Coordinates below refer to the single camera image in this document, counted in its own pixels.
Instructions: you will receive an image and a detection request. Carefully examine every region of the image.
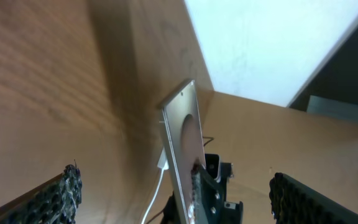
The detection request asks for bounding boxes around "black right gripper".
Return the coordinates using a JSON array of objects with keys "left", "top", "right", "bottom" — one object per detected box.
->
[{"left": 188, "top": 161, "right": 244, "bottom": 224}]

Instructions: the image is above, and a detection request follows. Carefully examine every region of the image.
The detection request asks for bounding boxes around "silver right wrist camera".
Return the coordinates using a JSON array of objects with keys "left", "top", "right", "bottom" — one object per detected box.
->
[{"left": 205, "top": 154, "right": 221, "bottom": 182}]

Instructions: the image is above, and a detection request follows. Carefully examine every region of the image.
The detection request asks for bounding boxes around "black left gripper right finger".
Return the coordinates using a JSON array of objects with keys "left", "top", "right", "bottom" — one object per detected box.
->
[{"left": 269, "top": 172, "right": 358, "bottom": 224}]

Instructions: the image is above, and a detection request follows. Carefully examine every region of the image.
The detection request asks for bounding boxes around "white power strip cord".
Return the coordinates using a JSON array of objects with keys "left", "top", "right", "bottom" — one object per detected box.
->
[{"left": 140, "top": 167, "right": 166, "bottom": 224}]

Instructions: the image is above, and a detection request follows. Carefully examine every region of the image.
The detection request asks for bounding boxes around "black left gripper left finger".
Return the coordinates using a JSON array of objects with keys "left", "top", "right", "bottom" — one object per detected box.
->
[{"left": 0, "top": 164, "right": 82, "bottom": 224}]

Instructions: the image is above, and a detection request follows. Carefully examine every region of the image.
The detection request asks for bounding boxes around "white power strip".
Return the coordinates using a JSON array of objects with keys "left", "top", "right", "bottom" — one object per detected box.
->
[{"left": 157, "top": 148, "right": 169, "bottom": 170}]

